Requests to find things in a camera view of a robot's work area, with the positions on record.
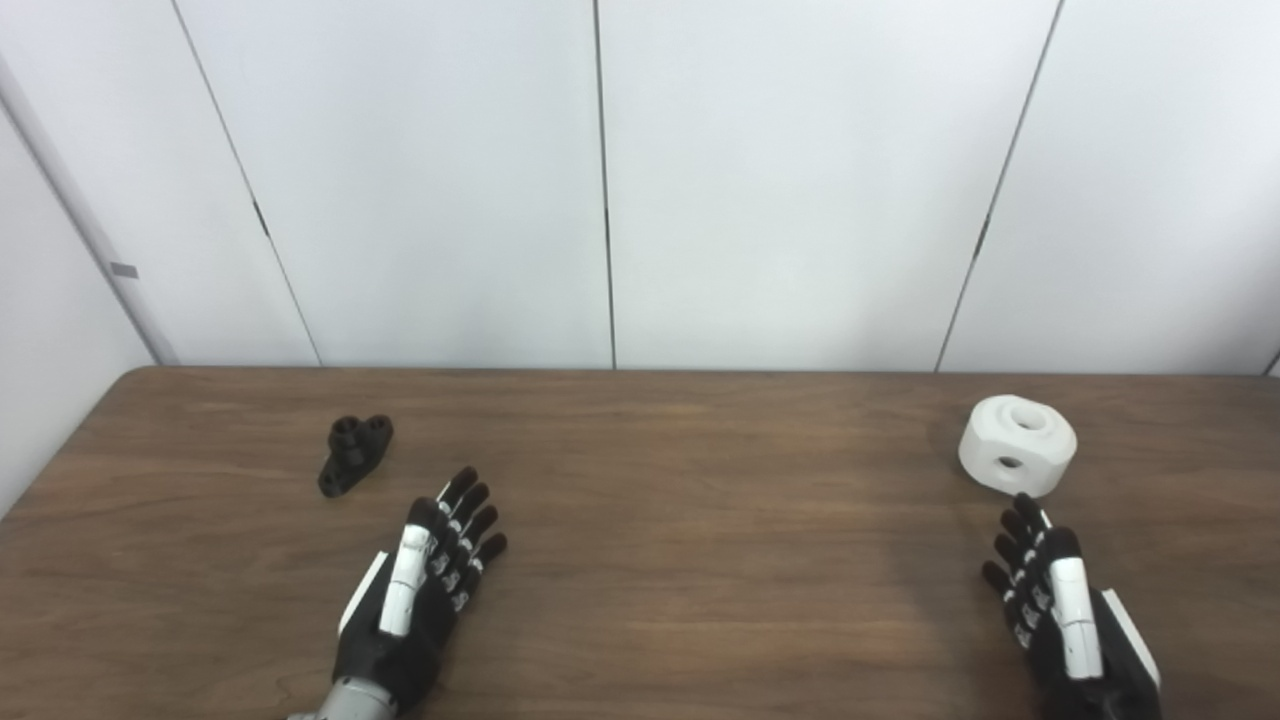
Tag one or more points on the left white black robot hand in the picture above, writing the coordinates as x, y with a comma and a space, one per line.
400, 640

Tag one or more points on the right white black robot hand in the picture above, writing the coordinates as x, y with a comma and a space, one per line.
1070, 620

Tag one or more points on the black plastic holder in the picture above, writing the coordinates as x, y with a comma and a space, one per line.
348, 458

